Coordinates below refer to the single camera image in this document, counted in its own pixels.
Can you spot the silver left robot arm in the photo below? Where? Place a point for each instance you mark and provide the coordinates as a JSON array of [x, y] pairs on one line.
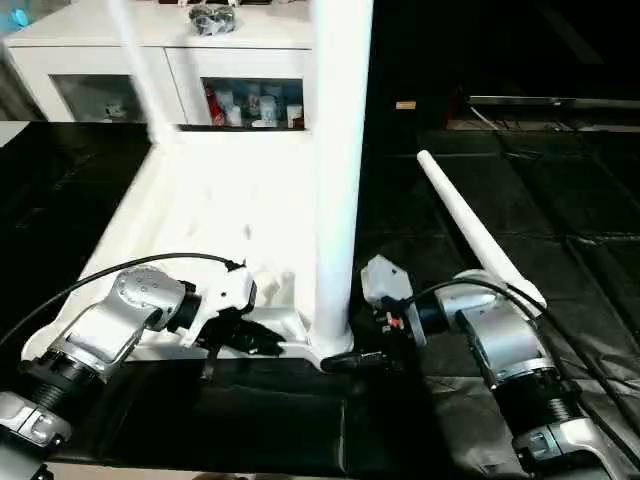
[[130, 305]]

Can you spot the long black bar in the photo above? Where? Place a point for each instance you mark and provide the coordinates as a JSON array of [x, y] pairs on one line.
[[550, 101]]

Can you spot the light blue plastic stand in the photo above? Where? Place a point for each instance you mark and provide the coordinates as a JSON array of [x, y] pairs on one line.
[[12, 20]]

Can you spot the yellow label sticker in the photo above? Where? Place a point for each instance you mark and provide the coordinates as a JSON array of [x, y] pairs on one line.
[[405, 105]]

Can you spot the black mat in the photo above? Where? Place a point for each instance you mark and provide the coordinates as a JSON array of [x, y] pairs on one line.
[[325, 425]]

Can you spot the white plastic table leg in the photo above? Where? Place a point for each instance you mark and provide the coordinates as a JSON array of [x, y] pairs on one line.
[[145, 75], [470, 220], [342, 150]]

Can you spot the white toy figurine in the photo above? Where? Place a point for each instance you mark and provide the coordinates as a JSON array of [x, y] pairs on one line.
[[114, 109]]

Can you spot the dark crumpled plastic bag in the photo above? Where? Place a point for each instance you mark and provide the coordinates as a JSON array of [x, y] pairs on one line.
[[212, 20]]

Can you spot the white plastic table top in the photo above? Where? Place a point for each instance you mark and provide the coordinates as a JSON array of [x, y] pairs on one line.
[[200, 200]]

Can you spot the red and white bottle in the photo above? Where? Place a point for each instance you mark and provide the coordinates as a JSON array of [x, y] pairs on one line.
[[214, 105]]

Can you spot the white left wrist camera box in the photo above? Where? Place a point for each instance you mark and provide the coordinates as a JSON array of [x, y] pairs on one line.
[[230, 295]]

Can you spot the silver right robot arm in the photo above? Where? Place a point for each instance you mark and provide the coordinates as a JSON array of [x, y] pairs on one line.
[[500, 340]]

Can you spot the white cabinet with glass doors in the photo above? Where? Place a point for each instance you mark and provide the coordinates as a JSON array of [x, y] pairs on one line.
[[100, 50]]

